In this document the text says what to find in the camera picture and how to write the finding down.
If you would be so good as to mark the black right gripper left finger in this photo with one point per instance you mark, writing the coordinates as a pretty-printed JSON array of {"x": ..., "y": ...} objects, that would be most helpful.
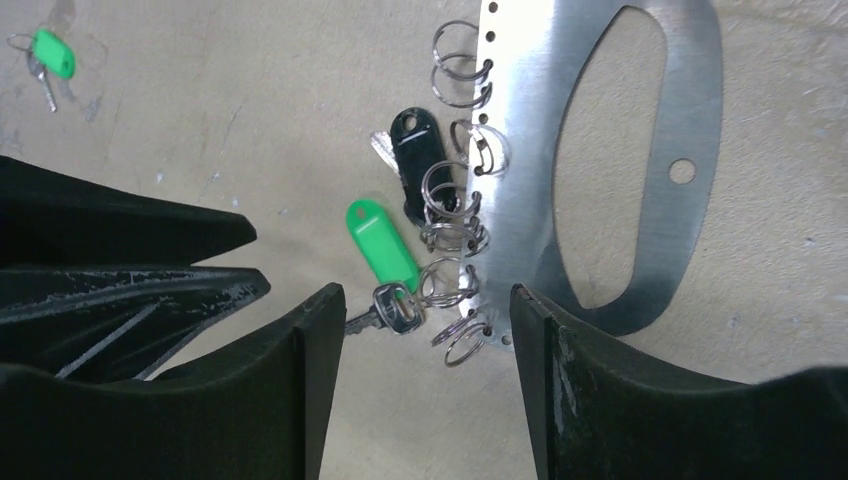
[{"x": 257, "y": 408}]

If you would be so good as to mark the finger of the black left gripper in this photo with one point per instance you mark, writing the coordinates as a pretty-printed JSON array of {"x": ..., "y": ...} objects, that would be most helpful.
[{"x": 99, "y": 285}]

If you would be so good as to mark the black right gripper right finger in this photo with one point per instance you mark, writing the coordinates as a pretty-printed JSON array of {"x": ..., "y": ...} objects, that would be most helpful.
[{"x": 598, "y": 408}]

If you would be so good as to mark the green tag key on table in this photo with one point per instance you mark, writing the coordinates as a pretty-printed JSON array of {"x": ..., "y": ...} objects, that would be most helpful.
[{"x": 45, "y": 53}]

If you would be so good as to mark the green key tag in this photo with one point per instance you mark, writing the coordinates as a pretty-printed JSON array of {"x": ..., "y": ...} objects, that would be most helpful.
[{"x": 381, "y": 245}]

